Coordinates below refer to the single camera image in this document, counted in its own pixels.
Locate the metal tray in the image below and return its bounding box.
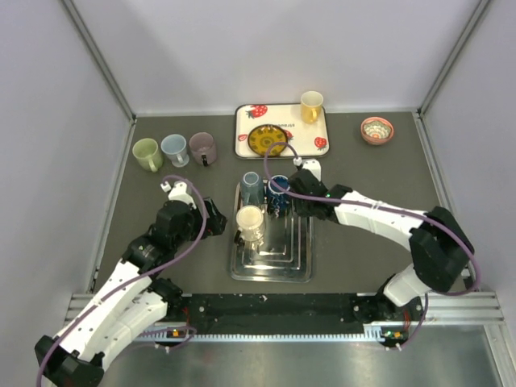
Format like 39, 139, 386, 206
230, 203, 314, 283

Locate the pink patterned bowl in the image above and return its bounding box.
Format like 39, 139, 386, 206
360, 117, 394, 145

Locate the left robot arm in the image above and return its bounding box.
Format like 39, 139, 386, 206
35, 198, 227, 386

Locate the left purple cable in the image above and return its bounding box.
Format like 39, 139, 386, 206
35, 174, 210, 387

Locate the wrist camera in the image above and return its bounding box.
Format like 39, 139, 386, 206
160, 181, 197, 209
293, 156, 322, 181

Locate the yellow mug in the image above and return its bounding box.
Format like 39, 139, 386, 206
301, 90, 324, 124

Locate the strawberry serving tray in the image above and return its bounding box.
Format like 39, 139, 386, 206
235, 103, 330, 160

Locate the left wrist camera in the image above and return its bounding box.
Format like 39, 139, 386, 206
160, 181, 197, 209

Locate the purple mug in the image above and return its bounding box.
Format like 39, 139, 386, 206
189, 132, 217, 167

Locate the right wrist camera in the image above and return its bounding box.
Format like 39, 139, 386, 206
293, 156, 322, 181

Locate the dark blue mug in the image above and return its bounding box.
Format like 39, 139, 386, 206
266, 175, 290, 218

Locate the yellow patterned plate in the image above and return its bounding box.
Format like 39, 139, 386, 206
247, 124, 289, 157

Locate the light blue white mug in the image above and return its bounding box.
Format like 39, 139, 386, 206
160, 134, 189, 168

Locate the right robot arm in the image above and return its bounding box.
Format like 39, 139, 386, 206
288, 169, 474, 319

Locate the aluminium frame rail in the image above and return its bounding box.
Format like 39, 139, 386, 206
67, 293, 503, 344

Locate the grey blue mug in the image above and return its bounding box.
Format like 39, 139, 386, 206
240, 171, 264, 206

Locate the cream mug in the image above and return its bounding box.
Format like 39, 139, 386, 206
235, 206, 265, 242

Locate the green mug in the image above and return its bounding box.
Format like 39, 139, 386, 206
132, 138, 164, 173

